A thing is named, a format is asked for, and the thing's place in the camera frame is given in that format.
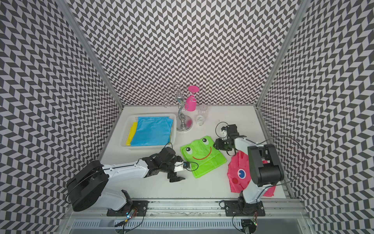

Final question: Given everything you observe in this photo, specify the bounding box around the pink plastic wine glass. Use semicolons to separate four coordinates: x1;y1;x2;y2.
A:
185;85;200;112

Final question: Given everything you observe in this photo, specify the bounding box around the silver metal glass rack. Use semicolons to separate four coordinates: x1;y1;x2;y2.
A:
162;83;193;132

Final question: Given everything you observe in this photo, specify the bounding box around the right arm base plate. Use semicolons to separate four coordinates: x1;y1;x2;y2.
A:
224;200;266;217

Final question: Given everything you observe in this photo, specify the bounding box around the clear wine glass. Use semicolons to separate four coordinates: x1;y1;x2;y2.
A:
196;104;208;126

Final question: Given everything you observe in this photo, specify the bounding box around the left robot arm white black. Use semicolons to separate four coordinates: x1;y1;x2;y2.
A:
66;147;191;215

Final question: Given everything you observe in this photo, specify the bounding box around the pink cartoon raincoat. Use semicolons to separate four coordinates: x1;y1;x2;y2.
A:
227;150;277;197

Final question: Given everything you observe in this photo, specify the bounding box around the white plastic perforated basket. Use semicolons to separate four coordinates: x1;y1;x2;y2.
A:
120;113;176;150

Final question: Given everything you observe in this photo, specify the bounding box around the right aluminium corner post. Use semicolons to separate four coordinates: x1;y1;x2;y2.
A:
256;0;311;108

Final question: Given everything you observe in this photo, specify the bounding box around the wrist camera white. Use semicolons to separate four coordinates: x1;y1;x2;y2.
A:
220;127;228;138
174;162;191;173

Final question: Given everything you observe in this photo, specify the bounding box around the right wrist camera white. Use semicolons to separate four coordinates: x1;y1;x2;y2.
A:
220;127;228;138

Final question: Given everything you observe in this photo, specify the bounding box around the blue towel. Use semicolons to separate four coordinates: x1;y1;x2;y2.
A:
131;117;173;147

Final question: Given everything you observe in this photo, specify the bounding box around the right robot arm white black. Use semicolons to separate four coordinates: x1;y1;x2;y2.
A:
213;124;284;209

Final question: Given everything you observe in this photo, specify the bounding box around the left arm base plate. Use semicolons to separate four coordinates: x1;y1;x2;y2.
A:
107;200;149;217

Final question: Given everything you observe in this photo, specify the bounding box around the aluminium front rail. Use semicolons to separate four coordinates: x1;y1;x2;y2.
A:
62;198;310;220

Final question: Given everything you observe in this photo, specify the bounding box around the green frog raincoat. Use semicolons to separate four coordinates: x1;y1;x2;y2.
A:
180;136;227;178

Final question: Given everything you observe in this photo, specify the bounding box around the aluminium corner post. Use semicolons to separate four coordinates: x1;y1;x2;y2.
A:
55;0;124;109
256;0;311;108

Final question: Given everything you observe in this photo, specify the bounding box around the yellow raincoat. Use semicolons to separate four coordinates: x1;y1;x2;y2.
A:
125;122;137;146

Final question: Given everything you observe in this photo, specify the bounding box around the left aluminium corner post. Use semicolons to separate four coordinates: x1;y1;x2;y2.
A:
55;0;124;109

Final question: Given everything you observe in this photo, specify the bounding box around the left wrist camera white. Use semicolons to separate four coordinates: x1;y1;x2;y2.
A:
174;162;191;173

